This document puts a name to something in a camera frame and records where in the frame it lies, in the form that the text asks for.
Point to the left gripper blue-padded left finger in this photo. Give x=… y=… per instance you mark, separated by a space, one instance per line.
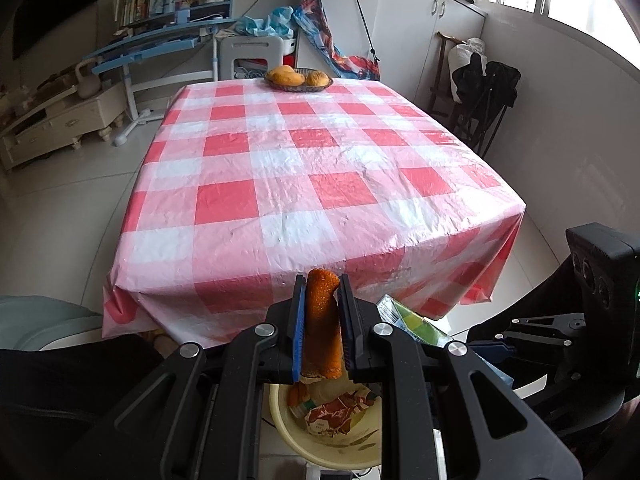
x=297 y=321

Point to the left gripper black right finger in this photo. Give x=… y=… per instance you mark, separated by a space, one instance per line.
x=357 y=317

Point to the blue green milk carton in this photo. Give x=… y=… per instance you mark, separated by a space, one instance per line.
x=419 y=328

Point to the yellow trash bin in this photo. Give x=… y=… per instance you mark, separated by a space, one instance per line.
x=360 y=449

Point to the red white checkered tablecloth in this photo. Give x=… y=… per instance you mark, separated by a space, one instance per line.
x=245 y=187

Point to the dark fruit bowl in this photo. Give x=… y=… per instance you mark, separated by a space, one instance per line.
x=303 y=88

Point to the yellow mango right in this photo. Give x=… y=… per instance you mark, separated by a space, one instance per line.
x=317 y=79

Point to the yellow mango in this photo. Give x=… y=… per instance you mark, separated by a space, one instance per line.
x=317 y=79
x=285 y=76

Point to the yellow mango middle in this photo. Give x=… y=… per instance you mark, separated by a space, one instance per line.
x=285 y=76

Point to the black clothes on chair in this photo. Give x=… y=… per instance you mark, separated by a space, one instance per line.
x=471 y=93

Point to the teal sofa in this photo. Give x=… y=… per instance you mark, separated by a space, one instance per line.
x=29 y=323

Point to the white plastic stool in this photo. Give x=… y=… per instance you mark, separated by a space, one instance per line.
x=241 y=57

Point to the blue crumpled cloth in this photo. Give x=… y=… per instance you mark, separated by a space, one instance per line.
x=279 y=23

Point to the cream TV cabinet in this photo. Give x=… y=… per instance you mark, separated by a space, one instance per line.
x=62 y=121

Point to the blue study desk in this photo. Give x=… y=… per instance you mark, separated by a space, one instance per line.
x=182 y=30

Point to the colourful hanging bag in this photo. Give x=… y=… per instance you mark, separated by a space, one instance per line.
x=311 y=19

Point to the pink kettle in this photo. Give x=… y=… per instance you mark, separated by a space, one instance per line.
x=88 y=83

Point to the white storage cabinet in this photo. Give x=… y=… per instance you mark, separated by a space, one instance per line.
x=403 y=34

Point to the row of books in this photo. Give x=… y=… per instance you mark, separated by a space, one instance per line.
x=135 y=2

